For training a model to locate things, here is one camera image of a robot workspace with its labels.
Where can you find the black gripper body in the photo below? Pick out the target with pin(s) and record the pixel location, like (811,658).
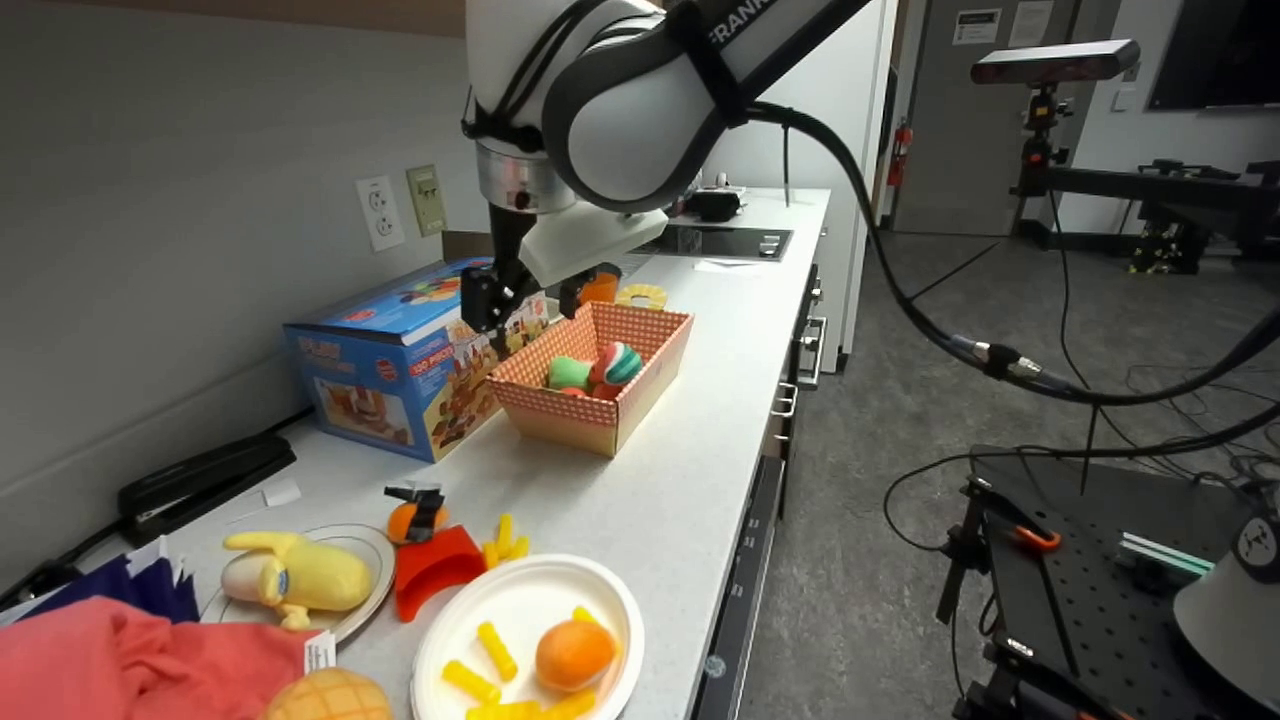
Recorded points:
(511,255)

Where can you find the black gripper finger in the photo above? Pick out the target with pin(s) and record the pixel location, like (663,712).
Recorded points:
(482,307)
(525,327)

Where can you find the green plush toy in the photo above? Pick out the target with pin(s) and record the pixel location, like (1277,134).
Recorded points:
(570,373)

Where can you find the orange checkered basket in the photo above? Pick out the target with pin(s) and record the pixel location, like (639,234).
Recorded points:
(601,420)

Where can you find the orange fruit plush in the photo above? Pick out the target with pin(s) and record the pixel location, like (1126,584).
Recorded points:
(576,658)

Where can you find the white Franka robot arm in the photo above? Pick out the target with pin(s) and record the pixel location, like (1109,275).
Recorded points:
(624,94)

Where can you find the orange round bumpy plush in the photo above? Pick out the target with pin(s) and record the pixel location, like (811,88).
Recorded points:
(329,696)

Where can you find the orange plastic cup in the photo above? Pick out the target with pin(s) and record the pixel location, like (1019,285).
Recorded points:
(601,285)

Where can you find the blue toy food box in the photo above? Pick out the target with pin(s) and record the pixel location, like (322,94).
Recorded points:
(372,366)

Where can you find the black pot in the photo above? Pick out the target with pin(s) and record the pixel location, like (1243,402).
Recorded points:
(712,204)

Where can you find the orange black toy bird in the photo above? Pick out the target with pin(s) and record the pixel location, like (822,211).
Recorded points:
(408,504)

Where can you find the yellow toy fries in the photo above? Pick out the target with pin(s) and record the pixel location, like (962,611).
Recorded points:
(505,543)
(498,649)

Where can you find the black induction cooktop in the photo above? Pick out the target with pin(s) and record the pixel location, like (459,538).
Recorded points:
(724,241)

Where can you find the red toy fries holder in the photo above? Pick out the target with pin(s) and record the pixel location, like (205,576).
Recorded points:
(433,572)

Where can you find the small white block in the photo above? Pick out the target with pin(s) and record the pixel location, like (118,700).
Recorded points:
(280,492)

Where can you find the grey small plate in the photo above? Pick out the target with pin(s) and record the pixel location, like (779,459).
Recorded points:
(379,561)

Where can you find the white paper plate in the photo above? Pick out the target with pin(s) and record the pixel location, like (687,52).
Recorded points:
(464,626)

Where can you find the black stapler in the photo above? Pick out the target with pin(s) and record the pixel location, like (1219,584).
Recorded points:
(200,483)

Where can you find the white refrigerator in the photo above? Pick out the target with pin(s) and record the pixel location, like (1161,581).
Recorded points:
(842,200)

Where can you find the black dishwasher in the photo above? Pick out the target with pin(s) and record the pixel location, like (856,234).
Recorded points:
(747,584)

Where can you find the red fire extinguisher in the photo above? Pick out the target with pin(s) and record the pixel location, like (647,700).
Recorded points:
(905,156)

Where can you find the dark blue cloth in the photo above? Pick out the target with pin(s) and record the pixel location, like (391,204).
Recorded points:
(114,591)

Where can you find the grey door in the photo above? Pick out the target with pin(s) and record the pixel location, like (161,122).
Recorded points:
(974,134)

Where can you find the pink red cloth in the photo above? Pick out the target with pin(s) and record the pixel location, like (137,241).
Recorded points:
(134,665)

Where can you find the black orange clamp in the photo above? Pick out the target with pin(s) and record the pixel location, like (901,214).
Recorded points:
(1027,532)

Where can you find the black perforated table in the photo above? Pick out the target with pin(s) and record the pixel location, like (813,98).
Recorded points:
(1105,600)

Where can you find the teal bar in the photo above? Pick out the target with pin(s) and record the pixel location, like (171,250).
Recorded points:
(1168,555)

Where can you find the black monitor screen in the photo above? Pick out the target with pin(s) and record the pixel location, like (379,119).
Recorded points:
(1220,52)

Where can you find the white round base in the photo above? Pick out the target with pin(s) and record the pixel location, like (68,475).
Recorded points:
(1233,641)

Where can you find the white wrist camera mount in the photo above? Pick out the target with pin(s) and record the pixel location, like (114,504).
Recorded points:
(594,245)

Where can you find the beige wall switch plate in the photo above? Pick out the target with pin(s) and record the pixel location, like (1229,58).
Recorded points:
(427,200)

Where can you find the white wall outlet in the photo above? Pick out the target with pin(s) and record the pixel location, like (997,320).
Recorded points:
(381,214)

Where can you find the black stereo camera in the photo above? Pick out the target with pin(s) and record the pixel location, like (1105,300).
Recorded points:
(1052,61)

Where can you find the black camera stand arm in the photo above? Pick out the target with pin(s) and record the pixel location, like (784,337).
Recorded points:
(1132,184)

